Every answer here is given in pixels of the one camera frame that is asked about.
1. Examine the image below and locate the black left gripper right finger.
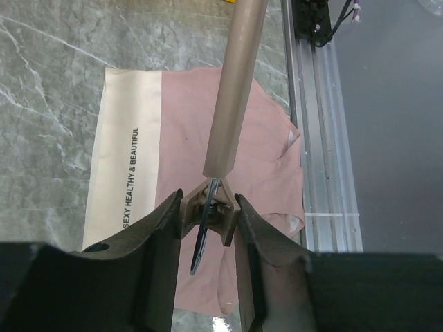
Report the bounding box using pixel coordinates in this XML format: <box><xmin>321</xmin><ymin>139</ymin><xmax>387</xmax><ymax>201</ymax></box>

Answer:
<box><xmin>235</xmin><ymin>194</ymin><xmax>311</xmax><ymax>331</ymax></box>

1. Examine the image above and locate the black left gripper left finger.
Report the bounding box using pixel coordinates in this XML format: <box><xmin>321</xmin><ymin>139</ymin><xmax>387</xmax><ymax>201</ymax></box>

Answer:
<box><xmin>74</xmin><ymin>190</ymin><xmax>183</xmax><ymax>331</ymax></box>

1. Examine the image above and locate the beige clip hanger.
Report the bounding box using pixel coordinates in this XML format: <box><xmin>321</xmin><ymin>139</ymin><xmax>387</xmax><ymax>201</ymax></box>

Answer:
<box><xmin>180</xmin><ymin>1</ymin><xmax>268</xmax><ymax>275</ymax></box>

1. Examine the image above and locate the pink and cream underwear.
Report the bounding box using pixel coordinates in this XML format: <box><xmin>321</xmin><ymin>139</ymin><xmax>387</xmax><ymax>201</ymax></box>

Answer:
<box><xmin>81</xmin><ymin>66</ymin><xmax>306</xmax><ymax>316</ymax></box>

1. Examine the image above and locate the aluminium rail frame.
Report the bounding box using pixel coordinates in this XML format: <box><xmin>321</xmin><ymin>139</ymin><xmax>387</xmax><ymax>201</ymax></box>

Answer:
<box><xmin>282</xmin><ymin>1</ymin><xmax>363</xmax><ymax>252</ymax></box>

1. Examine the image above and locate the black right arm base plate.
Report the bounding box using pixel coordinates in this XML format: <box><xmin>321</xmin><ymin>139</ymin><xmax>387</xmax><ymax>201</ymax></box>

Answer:
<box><xmin>292</xmin><ymin>0</ymin><xmax>332</xmax><ymax>45</ymax></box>

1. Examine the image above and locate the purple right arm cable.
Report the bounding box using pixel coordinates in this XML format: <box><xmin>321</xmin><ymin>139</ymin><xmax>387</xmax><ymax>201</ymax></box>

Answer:
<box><xmin>351</xmin><ymin>0</ymin><xmax>364</xmax><ymax>24</ymax></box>

